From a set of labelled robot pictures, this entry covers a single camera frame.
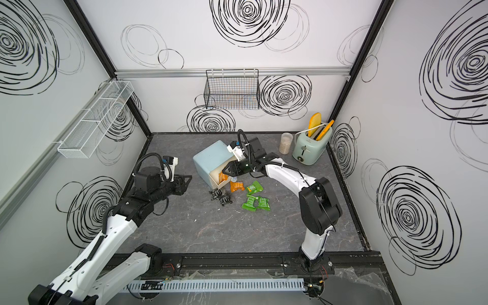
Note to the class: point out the green cookie pack upper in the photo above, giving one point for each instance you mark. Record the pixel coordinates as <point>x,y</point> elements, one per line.
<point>254,188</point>

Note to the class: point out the clear jar with grains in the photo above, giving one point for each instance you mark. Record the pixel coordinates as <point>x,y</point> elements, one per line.
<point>285,143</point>

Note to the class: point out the light blue drawer cabinet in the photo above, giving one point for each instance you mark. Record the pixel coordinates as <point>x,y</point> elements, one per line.
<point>211,161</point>

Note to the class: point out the yellow toast slice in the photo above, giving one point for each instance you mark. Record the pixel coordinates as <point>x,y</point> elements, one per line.
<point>314,123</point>
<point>321,135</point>

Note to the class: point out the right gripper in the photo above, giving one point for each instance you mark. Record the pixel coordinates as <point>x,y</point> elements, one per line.
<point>232,166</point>

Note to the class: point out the orange cookie pack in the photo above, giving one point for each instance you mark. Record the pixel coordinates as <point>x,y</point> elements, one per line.
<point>237,186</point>
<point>222,177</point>

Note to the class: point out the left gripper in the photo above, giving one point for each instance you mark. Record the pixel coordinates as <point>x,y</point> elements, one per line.
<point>181,187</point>

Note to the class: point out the black wire wall basket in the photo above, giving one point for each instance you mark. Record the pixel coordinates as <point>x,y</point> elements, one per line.
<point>232,89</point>

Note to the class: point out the mint green toaster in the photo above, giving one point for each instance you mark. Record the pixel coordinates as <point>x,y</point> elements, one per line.
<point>307,150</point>

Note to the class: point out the yellow toast slice right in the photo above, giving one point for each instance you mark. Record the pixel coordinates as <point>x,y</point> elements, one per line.
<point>321,135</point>

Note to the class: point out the white mesh wall shelf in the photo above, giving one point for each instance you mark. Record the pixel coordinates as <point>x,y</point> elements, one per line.
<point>108,117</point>

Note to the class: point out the white slotted cable duct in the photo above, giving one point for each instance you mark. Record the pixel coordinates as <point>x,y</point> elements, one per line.
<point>216,285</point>

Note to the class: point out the green cookie pack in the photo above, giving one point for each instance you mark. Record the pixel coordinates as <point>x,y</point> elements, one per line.
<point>263,203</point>
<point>254,188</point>
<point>249,205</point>

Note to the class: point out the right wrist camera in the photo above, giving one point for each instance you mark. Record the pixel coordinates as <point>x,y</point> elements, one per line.
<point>235,148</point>

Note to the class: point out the orange cookie pack back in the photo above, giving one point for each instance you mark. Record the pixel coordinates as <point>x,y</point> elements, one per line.
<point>237,186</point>

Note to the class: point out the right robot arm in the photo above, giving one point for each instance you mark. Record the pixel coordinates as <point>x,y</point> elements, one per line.
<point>319,205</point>

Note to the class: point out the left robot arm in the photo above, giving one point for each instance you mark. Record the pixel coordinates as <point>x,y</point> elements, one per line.
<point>83,281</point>

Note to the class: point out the orange cookie pack front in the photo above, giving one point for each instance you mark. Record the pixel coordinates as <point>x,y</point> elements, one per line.
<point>222,177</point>

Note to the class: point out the green cookie pack left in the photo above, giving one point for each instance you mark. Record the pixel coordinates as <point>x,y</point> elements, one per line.
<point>249,205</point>

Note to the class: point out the cream top drawer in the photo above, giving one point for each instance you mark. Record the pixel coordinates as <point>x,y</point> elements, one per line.
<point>218,179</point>

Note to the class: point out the black cookie pack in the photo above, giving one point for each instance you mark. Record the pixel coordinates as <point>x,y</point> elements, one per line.
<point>217,194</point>
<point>225,200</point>

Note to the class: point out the black cookie pack left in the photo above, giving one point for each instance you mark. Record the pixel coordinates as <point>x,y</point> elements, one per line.
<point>217,194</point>

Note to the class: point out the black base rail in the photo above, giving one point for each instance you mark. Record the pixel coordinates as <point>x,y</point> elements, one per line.
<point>289,263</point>

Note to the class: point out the black cookie pack right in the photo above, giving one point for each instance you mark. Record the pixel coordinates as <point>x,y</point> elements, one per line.
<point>225,200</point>

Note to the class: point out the yellow toast slice left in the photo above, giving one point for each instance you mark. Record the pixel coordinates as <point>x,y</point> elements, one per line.
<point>314,123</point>

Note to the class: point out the green cookie pack right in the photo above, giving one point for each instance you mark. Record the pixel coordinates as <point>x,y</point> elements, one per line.
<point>263,203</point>

